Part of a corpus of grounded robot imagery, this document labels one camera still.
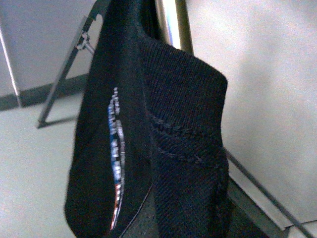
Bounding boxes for metal clothes rack frame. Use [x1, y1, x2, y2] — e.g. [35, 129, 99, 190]
[36, 0, 316, 238]

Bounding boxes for black t-shirt with logo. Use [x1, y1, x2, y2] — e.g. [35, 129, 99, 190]
[64, 0, 233, 238]

